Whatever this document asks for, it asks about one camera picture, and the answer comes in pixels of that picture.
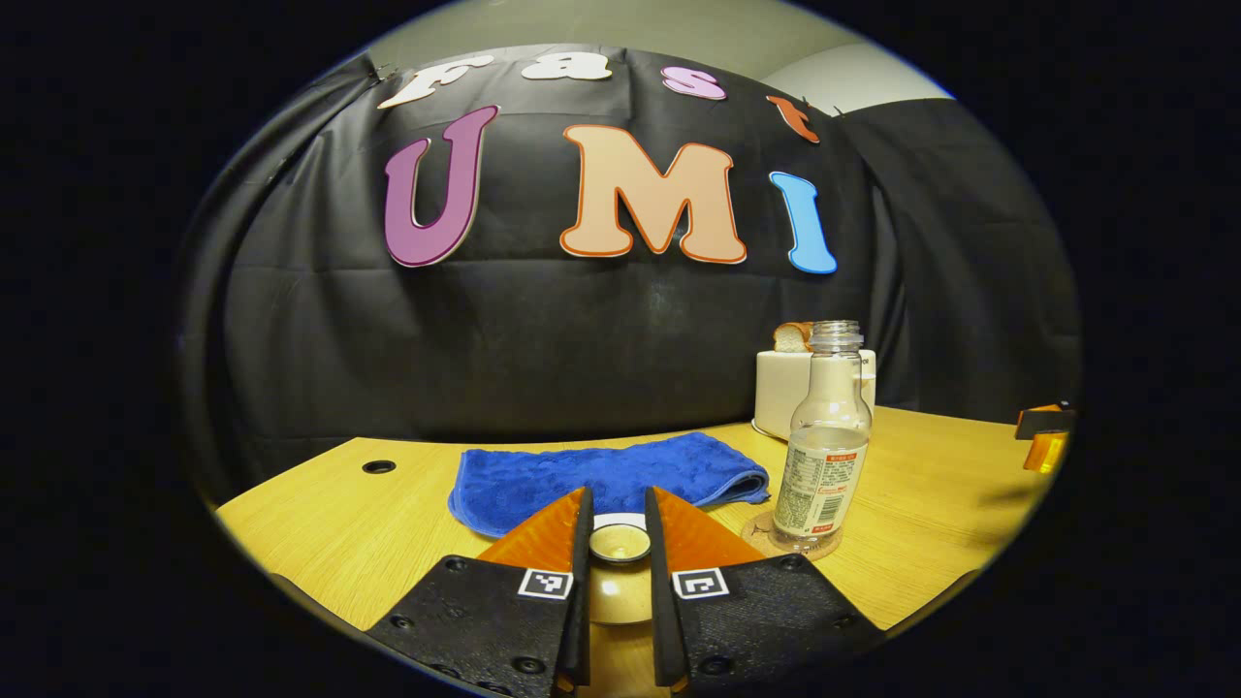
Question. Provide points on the white toaster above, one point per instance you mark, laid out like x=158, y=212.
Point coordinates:
x=780, y=397

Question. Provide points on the round cork coaster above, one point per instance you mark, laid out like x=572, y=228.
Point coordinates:
x=756, y=538

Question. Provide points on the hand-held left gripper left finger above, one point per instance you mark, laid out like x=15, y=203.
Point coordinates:
x=582, y=601

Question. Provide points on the cream teacup lid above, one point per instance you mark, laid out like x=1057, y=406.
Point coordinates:
x=620, y=586

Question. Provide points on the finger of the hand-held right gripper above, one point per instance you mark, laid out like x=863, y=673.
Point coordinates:
x=1047, y=446

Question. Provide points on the clear water bottle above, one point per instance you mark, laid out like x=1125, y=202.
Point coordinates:
x=824, y=465

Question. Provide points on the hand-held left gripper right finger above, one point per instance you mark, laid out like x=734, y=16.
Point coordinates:
x=661, y=601

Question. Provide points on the black backdrop cloth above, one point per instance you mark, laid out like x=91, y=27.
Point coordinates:
x=582, y=339

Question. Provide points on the bread slice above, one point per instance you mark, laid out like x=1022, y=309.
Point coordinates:
x=790, y=339

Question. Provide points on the blue towel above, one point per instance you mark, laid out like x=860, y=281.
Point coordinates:
x=601, y=475

